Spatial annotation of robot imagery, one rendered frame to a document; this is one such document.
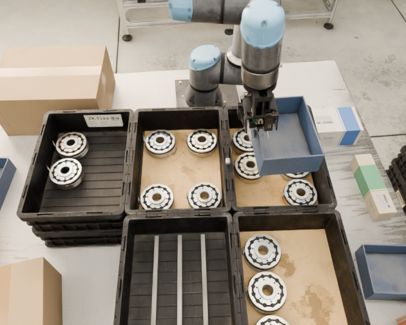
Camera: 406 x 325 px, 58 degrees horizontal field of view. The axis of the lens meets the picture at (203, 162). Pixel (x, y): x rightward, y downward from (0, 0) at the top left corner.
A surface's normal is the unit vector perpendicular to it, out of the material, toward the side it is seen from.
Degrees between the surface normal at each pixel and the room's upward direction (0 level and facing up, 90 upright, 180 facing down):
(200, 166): 0
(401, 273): 0
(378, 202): 0
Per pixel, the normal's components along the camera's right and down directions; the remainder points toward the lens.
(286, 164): 0.11, 0.82
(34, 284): 0.00, -0.57
